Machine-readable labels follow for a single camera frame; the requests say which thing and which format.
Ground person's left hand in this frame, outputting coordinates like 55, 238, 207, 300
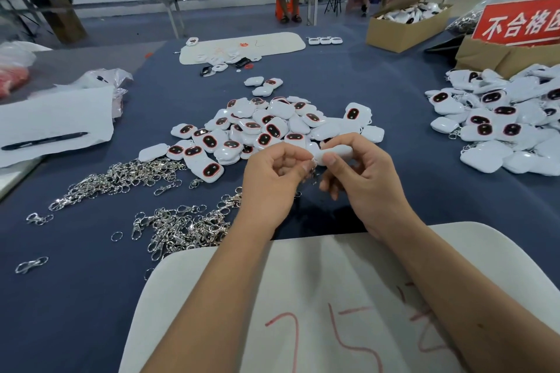
238, 142, 314, 234

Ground person's right hand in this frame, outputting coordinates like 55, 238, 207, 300
317, 132, 417, 238

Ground white plastic tag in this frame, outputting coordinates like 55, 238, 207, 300
310, 143, 355, 168

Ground person's left forearm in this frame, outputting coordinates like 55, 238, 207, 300
166, 224, 290, 373

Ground person's right forearm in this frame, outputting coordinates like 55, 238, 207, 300
385, 215, 560, 373

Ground white foam board red marks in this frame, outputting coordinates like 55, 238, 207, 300
120, 221, 560, 373

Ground long white foam board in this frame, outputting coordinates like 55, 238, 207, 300
179, 31, 307, 66

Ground open cardboard box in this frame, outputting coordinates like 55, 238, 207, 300
366, 0, 462, 54

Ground flat brown cardboard box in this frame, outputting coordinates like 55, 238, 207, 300
455, 36, 560, 81

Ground red plastic stool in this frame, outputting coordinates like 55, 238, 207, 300
275, 0, 302, 23

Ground red sign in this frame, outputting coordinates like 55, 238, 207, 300
472, 0, 560, 47

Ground white paper sheet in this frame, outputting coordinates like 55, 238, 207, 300
0, 87, 117, 168

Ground black pen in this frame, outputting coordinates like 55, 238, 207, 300
2, 131, 89, 152

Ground orange bag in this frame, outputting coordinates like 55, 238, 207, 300
0, 66, 30, 98

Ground white plastic bag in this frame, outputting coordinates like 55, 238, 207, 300
0, 40, 52, 71

